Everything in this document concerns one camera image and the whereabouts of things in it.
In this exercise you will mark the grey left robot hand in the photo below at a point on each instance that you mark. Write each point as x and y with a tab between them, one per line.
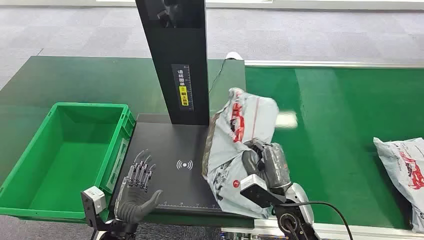
132	202

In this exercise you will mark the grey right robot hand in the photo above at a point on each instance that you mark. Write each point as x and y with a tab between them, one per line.
275	165

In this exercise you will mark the grey mailer bag red print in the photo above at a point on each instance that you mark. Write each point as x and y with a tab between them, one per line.
228	149
397	165

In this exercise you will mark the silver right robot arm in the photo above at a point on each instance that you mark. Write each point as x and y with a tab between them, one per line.
298	218

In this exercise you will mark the black inbound scanner machine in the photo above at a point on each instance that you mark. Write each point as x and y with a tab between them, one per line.
172	149

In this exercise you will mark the green conveyor belt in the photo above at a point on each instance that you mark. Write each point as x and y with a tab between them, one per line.
348	116

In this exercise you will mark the white crate label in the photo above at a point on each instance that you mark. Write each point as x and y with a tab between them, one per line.
117	165

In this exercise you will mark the green plastic crate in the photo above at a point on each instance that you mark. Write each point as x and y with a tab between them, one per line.
66	165

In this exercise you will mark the yellow black column label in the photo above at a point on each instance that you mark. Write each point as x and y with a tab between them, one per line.
184	96

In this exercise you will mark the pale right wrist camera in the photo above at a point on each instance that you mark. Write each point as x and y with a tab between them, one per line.
258	192

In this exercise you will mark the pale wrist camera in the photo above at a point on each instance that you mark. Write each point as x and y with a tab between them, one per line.
258	192
94	198

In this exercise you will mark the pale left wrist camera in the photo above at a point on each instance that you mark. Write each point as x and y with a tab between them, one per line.
94	198

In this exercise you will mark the aluminium conveyor side rail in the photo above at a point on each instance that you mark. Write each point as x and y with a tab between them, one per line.
331	64
364	232

